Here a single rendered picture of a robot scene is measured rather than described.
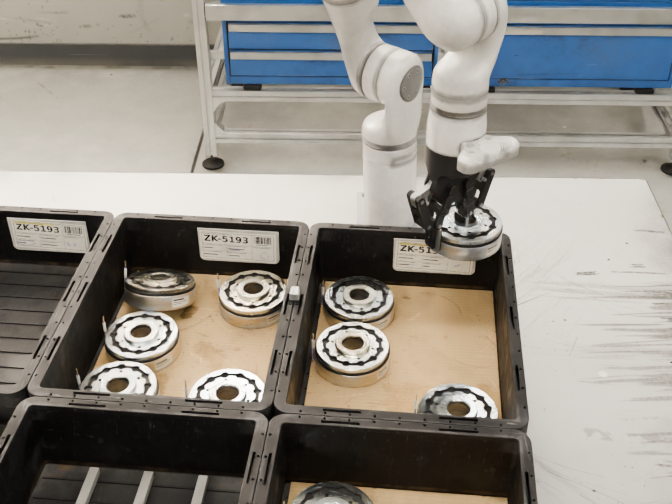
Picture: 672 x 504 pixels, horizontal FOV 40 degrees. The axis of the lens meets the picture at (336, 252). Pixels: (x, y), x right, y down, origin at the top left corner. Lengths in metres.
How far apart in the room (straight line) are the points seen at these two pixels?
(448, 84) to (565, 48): 2.12
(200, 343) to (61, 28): 3.03
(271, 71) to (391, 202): 1.68
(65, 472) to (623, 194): 1.25
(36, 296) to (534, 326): 0.81
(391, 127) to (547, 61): 1.79
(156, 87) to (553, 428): 2.89
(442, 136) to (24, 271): 0.73
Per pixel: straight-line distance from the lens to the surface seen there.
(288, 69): 3.21
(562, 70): 3.27
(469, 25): 1.07
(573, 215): 1.89
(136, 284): 1.38
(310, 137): 3.29
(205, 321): 1.38
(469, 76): 1.12
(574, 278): 1.72
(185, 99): 3.89
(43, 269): 1.54
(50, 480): 1.21
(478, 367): 1.31
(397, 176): 1.56
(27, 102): 4.02
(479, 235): 1.26
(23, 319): 1.45
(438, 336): 1.35
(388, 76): 1.46
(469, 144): 1.15
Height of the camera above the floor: 1.71
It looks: 36 degrees down
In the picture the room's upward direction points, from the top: straight up
